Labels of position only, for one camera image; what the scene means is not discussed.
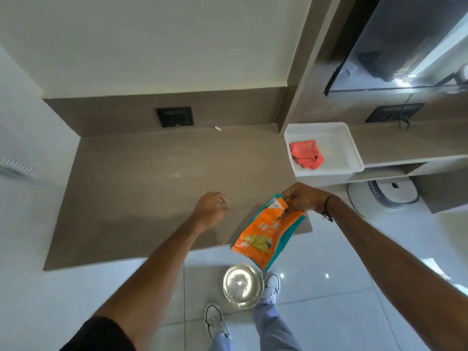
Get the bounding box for white right shoe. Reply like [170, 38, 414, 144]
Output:
[260, 273, 281, 305]

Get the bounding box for white plastic tray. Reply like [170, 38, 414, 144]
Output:
[283, 122, 365, 177]

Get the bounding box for person's right hand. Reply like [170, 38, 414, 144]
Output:
[281, 182, 332, 216]

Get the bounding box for person's left forearm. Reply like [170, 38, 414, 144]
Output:
[93, 219, 206, 351]

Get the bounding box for person's left hand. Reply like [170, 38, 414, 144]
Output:
[190, 192, 230, 233]

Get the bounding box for folded red cloth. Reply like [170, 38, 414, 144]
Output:
[289, 139, 325, 170]

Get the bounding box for white shoe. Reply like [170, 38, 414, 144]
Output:
[260, 273, 281, 305]
[204, 303, 231, 341]

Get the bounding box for white under-counter shelf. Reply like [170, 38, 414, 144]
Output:
[297, 154, 468, 187]

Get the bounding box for black wristband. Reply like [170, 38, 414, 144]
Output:
[322, 195, 341, 223]

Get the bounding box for light blue jeans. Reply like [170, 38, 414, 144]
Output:
[210, 301, 302, 351]

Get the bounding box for black wall socket with plug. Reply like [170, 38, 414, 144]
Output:
[365, 103, 426, 124]

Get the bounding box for person's right forearm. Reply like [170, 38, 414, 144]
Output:
[325, 196, 468, 351]

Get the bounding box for orange and teal snack packet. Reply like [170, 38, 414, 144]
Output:
[230, 194, 307, 272]

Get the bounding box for black shirt sleeve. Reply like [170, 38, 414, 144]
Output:
[60, 316, 137, 351]

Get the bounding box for white ribbed vent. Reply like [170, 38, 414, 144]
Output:
[0, 157, 39, 179]

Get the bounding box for black flat screen television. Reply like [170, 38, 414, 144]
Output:
[323, 0, 468, 97]

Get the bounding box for white left shoe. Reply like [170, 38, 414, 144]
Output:
[204, 303, 231, 341]

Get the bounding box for white robot vacuum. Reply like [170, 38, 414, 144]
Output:
[347, 176, 421, 217]

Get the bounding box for black power cable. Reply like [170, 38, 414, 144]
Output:
[398, 95, 414, 130]

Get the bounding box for clear glass bowl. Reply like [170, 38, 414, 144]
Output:
[223, 264, 265, 310]

